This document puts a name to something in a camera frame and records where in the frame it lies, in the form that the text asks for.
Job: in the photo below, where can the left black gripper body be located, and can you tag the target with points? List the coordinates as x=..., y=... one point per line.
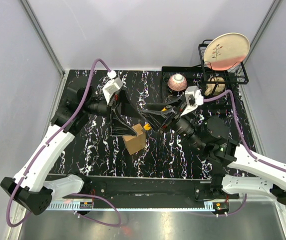
x=100, y=108

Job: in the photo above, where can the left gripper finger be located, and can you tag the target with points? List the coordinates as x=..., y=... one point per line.
x=127, y=107
x=118, y=127

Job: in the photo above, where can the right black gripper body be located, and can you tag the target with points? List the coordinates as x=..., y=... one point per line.
x=186, y=128

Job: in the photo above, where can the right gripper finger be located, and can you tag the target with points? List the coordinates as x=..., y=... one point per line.
x=159, y=106
x=158, y=120

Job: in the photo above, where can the yellow black utility knife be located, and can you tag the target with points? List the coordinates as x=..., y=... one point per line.
x=146, y=127

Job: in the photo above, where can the brown cardboard express box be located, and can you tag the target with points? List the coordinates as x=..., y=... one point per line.
x=134, y=144

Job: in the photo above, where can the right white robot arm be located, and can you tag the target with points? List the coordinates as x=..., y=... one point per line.
x=212, y=140

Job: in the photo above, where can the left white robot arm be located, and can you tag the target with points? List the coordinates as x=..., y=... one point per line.
x=29, y=187

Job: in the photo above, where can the pink patterned bowl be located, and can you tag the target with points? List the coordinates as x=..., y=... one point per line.
x=177, y=82

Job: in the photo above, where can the beige ceramic mug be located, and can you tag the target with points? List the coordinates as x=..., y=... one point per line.
x=216, y=87

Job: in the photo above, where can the cream pink plate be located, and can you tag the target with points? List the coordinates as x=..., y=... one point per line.
x=226, y=51

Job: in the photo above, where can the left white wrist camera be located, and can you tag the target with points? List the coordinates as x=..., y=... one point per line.
x=112, y=86

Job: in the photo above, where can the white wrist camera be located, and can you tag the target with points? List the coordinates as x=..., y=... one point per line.
x=112, y=86
x=193, y=99

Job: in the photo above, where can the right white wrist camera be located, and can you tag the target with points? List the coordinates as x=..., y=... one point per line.
x=193, y=99

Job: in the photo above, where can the black wire dish rack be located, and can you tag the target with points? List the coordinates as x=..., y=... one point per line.
x=200, y=75

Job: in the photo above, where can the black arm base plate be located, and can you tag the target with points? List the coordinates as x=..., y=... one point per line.
x=196, y=189

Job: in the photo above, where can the aluminium frame rail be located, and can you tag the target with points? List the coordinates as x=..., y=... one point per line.
x=40, y=33

